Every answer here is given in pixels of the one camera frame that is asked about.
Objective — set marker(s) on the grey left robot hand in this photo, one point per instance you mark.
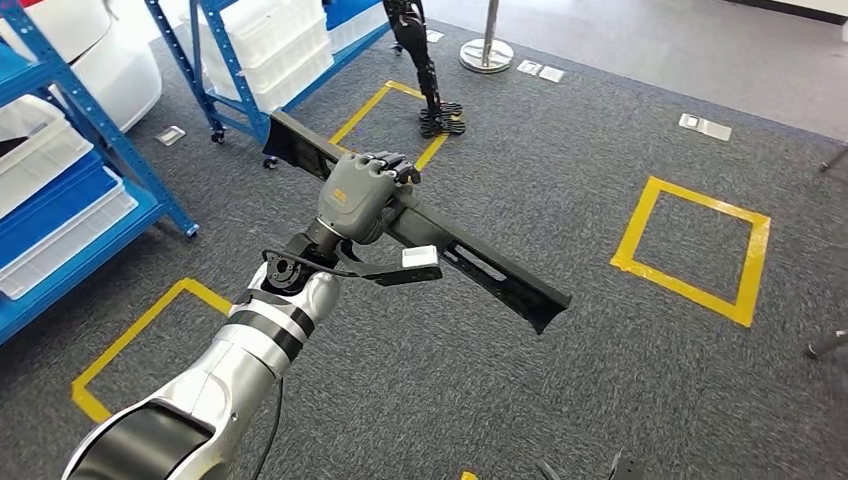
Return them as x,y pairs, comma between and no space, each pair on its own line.
354,199

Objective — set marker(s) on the black plastic license plate bracket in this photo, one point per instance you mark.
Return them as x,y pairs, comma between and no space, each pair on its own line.
523,298

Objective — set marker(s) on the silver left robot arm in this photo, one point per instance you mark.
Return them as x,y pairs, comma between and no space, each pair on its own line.
245,351

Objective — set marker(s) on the blue metal shelf rack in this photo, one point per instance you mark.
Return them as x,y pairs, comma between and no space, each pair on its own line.
66,278
318,88

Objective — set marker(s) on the black plastic part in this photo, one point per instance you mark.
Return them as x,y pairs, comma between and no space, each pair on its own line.
10,147

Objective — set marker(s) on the white plastic crate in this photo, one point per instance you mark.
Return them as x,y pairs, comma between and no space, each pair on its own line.
66,244
46,166
278,26
291,83

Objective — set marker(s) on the black humanoid robot leg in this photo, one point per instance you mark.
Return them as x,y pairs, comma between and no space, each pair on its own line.
424,66

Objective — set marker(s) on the silver floor socket plate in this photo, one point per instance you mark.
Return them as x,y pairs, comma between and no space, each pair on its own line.
529,67
552,73
434,36
171,136

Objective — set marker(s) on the white car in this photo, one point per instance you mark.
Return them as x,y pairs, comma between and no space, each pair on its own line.
119,73

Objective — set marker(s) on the yellow floor tape square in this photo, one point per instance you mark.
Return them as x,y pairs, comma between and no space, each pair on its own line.
702,201

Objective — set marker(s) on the long silver floor plate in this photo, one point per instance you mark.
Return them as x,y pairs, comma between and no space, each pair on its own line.
705,127

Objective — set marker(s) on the black tripod leg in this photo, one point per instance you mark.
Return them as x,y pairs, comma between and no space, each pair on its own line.
835,159
828,344

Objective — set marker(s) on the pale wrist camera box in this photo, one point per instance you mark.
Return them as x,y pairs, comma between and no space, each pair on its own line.
420,256

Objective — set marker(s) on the chrome stanchion post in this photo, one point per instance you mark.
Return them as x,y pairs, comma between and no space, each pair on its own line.
487,56

